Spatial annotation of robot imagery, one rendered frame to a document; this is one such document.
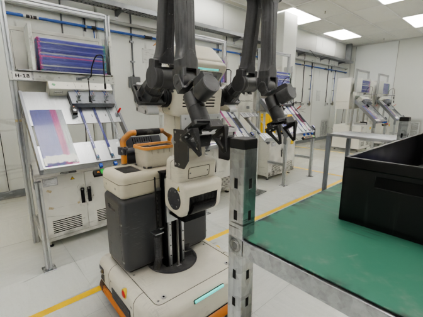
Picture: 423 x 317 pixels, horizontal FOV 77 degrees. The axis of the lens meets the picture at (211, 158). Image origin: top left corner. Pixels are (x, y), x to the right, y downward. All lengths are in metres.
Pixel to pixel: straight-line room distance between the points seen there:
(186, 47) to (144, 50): 3.70
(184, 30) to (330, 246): 0.70
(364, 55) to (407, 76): 1.47
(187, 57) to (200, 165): 0.54
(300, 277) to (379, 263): 0.10
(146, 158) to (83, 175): 1.12
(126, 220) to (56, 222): 1.20
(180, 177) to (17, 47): 1.88
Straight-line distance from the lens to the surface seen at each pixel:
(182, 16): 0.89
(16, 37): 2.69
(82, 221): 2.57
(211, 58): 1.17
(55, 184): 2.42
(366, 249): 0.45
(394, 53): 10.29
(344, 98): 7.28
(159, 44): 0.98
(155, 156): 1.43
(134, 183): 1.35
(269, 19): 1.21
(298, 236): 0.44
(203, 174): 1.24
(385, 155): 0.69
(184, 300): 1.37
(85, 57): 2.59
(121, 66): 4.35
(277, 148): 4.15
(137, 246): 1.48
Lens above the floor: 1.15
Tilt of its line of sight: 12 degrees down
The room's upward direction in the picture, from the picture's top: straight up
